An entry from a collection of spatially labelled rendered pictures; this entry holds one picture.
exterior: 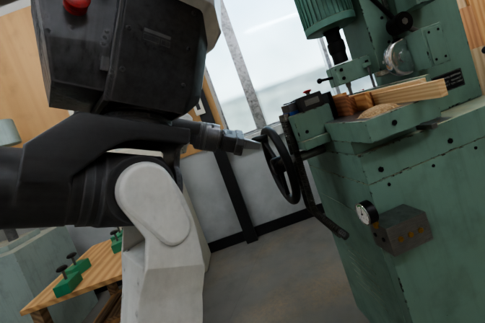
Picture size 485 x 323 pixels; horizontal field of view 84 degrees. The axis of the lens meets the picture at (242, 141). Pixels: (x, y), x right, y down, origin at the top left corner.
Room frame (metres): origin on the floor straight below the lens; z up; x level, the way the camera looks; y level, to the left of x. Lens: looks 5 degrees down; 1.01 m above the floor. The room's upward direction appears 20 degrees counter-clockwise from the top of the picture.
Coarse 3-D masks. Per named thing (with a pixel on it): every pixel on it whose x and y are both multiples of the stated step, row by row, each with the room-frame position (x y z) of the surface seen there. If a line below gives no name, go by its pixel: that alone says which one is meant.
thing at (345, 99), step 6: (342, 96) 0.87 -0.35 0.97; (348, 96) 0.86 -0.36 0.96; (336, 102) 0.91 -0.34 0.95; (342, 102) 0.88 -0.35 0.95; (348, 102) 0.85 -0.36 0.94; (336, 108) 0.93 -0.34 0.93; (342, 108) 0.89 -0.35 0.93; (348, 108) 0.86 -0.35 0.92; (342, 114) 0.90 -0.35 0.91; (348, 114) 0.87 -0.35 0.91
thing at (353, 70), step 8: (368, 56) 0.96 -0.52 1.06; (344, 64) 0.95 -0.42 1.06; (352, 64) 0.95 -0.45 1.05; (360, 64) 0.95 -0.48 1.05; (328, 72) 0.99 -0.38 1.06; (336, 72) 0.94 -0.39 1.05; (344, 72) 0.95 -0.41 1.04; (352, 72) 0.95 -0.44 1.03; (360, 72) 0.95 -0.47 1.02; (368, 72) 0.96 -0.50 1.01; (328, 80) 1.01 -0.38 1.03; (336, 80) 0.95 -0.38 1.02; (344, 80) 0.94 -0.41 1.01; (352, 80) 0.95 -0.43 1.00
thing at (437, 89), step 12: (420, 84) 0.66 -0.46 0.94; (432, 84) 0.63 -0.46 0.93; (444, 84) 0.62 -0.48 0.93; (372, 96) 0.85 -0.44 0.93; (384, 96) 0.80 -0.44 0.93; (396, 96) 0.75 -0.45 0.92; (408, 96) 0.71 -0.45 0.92; (420, 96) 0.67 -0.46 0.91; (432, 96) 0.64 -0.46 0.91; (444, 96) 0.62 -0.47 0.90
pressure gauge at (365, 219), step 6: (360, 204) 0.69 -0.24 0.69; (366, 204) 0.69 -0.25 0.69; (372, 204) 0.68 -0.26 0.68; (360, 210) 0.70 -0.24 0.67; (366, 210) 0.68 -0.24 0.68; (372, 210) 0.67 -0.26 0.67; (360, 216) 0.71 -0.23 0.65; (366, 216) 0.68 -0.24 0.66; (372, 216) 0.67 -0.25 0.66; (378, 216) 0.67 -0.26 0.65; (366, 222) 0.69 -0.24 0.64; (372, 222) 0.67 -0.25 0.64; (378, 222) 0.70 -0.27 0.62; (378, 228) 0.69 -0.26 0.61
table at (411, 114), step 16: (384, 112) 0.69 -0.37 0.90; (400, 112) 0.68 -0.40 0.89; (416, 112) 0.68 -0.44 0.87; (432, 112) 0.69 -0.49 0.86; (336, 128) 0.82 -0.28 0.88; (352, 128) 0.73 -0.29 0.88; (368, 128) 0.67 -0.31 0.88; (384, 128) 0.67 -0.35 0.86; (400, 128) 0.68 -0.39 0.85; (304, 144) 0.86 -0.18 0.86; (320, 144) 0.87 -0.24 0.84
